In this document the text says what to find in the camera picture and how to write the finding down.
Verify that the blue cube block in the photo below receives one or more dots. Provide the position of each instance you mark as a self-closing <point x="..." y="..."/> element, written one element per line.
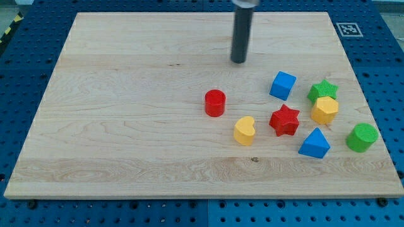
<point x="282" y="85"/>

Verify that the red star block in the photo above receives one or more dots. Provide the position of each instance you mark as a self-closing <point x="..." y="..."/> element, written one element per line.
<point x="285" y="121"/>

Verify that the green cylinder block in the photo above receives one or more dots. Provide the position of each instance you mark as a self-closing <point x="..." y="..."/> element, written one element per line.
<point x="362" y="137"/>

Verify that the red cylinder block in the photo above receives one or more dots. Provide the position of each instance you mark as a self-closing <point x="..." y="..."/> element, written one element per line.
<point x="215" y="103"/>

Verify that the yellow hexagon block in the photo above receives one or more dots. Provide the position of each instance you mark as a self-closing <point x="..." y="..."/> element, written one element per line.
<point x="324" y="110"/>

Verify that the blue triangle block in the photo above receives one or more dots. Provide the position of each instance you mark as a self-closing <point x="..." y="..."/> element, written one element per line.
<point x="315" y="145"/>

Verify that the green star block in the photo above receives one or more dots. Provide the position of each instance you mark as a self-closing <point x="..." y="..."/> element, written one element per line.
<point x="322" y="89"/>

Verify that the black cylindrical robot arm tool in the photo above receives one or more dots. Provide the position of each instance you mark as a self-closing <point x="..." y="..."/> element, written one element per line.
<point x="241" y="33"/>

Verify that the yellow heart block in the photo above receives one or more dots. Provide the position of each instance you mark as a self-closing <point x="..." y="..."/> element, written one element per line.
<point x="244" y="131"/>

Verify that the light wooden board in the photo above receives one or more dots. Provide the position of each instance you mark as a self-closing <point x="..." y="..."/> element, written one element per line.
<point x="123" y="115"/>

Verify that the white fiducial marker tag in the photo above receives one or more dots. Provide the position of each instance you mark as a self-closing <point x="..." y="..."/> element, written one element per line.
<point x="348" y="29"/>

